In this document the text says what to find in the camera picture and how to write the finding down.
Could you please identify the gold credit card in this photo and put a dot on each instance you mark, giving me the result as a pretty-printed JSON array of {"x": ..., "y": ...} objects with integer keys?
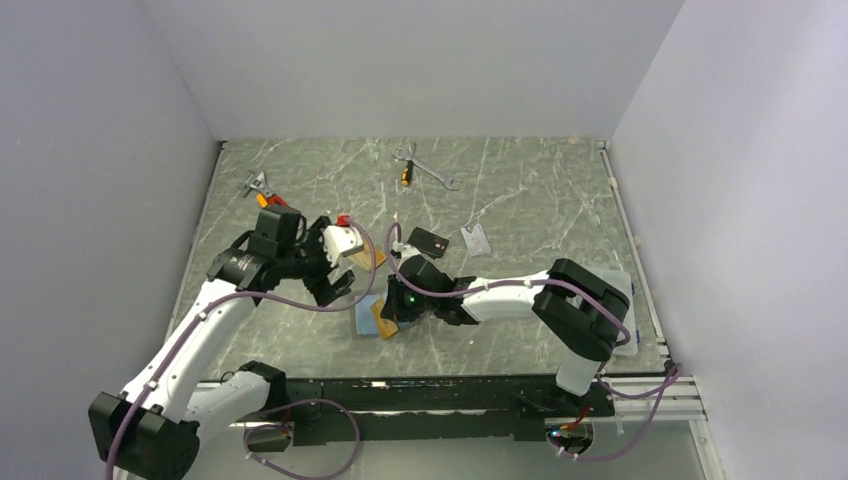
[
  {"x": 367, "y": 260},
  {"x": 386, "y": 328}
]

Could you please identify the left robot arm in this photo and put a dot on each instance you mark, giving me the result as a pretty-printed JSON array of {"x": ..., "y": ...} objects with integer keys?
[{"x": 156, "y": 425}]

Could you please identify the black base frame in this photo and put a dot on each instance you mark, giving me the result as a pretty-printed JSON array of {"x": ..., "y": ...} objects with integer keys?
[{"x": 519, "y": 407}]

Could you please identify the aluminium rail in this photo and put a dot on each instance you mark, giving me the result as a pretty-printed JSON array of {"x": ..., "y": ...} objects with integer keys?
[{"x": 249, "y": 390}]

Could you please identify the black credit card stack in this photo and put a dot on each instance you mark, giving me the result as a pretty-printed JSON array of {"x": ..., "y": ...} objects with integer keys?
[{"x": 428, "y": 243}]

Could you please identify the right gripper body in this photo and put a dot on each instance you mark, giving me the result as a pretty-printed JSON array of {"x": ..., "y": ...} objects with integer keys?
[{"x": 405, "y": 305}]

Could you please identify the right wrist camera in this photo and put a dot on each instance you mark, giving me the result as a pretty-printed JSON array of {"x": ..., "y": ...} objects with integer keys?
[{"x": 404, "y": 251}]

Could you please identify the yellow black screwdriver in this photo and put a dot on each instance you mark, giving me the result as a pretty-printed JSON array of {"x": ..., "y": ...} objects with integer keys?
[{"x": 407, "y": 175}]

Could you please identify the red adjustable wrench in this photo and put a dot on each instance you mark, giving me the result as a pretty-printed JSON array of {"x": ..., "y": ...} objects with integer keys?
[{"x": 257, "y": 183}]

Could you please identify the silver open-end wrench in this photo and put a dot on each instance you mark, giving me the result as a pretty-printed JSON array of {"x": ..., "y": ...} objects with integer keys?
[{"x": 450, "y": 182}]

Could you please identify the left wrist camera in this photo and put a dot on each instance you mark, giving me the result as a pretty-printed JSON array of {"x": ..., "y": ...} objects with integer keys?
[{"x": 340, "y": 240}]

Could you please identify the silver credit card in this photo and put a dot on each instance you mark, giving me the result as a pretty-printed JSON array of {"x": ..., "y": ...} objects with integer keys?
[{"x": 476, "y": 241}]

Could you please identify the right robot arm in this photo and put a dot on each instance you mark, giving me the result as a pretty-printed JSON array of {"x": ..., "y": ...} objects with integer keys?
[{"x": 587, "y": 312}]

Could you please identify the grey card holder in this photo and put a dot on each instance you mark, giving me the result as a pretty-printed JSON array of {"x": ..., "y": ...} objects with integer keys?
[{"x": 363, "y": 323}]

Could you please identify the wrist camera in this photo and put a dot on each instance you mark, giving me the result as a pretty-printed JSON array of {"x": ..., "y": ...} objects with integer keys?
[
  {"x": 404, "y": 251},
  {"x": 340, "y": 240}
]

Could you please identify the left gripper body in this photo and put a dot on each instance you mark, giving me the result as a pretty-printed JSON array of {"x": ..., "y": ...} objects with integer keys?
[{"x": 317, "y": 268}]

